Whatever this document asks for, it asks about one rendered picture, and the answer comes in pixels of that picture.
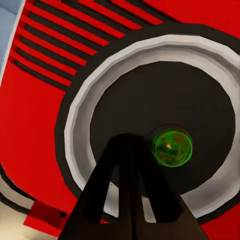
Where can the coffee table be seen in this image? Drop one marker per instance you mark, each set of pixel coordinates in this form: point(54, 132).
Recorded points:
point(12, 221)

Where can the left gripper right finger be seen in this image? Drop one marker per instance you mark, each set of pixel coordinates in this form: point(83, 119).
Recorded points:
point(174, 220)

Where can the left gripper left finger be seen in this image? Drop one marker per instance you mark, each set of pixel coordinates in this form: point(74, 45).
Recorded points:
point(84, 221)

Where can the radio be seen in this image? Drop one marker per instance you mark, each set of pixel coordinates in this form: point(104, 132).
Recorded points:
point(79, 72)

